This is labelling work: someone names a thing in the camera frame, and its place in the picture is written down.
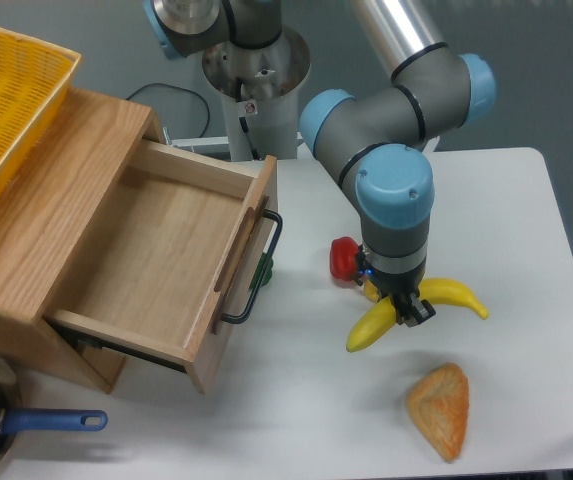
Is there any black cable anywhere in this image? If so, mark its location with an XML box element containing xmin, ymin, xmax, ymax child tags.
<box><xmin>125</xmin><ymin>82</ymin><xmax>211</xmax><ymax>140</ymax></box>

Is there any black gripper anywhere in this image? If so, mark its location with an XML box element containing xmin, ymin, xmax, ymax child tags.
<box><xmin>357</xmin><ymin>244</ymin><xmax>436</xmax><ymax>327</ymax></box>

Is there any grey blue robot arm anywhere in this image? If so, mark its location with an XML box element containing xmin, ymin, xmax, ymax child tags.
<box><xmin>144</xmin><ymin>1</ymin><xmax>496</xmax><ymax>326</ymax></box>

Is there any red toy bell pepper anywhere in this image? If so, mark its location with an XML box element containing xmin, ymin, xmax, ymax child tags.
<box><xmin>329</xmin><ymin>236</ymin><xmax>363</xmax><ymax>286</ymax></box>

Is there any green toy bell pepper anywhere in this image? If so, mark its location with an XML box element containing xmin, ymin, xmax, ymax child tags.
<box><xmin>250</xmin><ymin>252</ymin><xmax>274</xmax><ymax>289</ymax></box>

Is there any toy triangular pastry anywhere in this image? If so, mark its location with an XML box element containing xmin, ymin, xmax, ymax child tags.
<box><xmin>405</xmin><ymin>363</ymin><xmax>470</xmax><ymax>462</ymax></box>

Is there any yellow toy bell pepper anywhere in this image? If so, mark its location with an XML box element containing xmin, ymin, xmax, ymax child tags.
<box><xmin>363</xmin><ymin>280</ymin><xmax>381</xmax><ymax>303</ymax></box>

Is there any black metal drawer handle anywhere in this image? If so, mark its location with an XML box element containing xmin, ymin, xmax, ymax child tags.
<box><xmin>221</xmin><ymin>209</ymin><xmax>283</xmax><ymax>325</ymax></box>

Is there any yellow plastic basket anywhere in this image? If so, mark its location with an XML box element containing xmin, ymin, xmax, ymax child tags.
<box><xmin>0</xmin><ymin>27</ymin><xmax>81</xmax><ymax>195</ymax></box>

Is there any wooden drawer cabinet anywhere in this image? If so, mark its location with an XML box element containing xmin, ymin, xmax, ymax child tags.
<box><xmin>0</xmin><ymin>88</ymin><xmax>163</xmax><ymax>392</ymax></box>

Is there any open wooden top drawer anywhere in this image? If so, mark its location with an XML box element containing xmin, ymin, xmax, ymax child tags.
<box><xmin>45</xmin><ymin>141</ymin><xmax>278</xmax><ymax>393</ymax></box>

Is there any yellow toy banana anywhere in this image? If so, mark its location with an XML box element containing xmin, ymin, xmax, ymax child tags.
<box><xmin>346</xmin><ymin>278</ymin><xmax>489</xmax><ymax>353</ymax></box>

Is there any white metal table frame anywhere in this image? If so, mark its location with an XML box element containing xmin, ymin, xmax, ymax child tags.
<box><xmin>162</xmin><ymin>127</ymin><xmax>229</xmax><ymax>153</ymax></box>

